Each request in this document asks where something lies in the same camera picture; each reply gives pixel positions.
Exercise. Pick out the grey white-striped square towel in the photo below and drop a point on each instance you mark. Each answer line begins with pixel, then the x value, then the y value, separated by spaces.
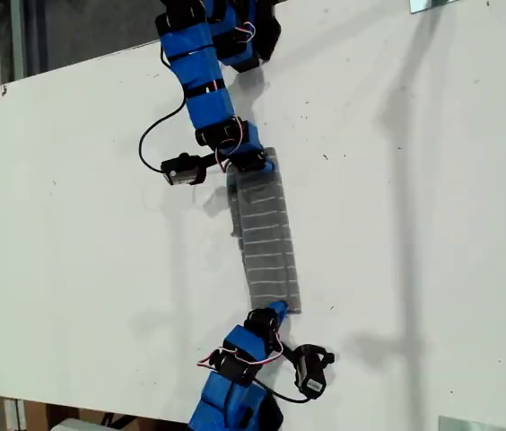
pixel 266 233

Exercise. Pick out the white plastic container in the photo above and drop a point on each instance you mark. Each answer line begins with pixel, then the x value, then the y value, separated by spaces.
pixel 78 425

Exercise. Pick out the white metal bar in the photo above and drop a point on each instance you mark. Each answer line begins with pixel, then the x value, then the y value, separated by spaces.
pixel 14 415

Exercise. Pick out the black camera stalk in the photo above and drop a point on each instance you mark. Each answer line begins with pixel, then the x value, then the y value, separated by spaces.
pixel 290 354
pixel 215 158

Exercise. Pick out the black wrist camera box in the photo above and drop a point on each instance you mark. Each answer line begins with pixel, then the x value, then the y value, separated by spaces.
pixel 181 173
pixel 309 372

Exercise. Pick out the grey metal post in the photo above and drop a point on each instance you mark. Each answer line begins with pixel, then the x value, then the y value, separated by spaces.
pixel 17 40

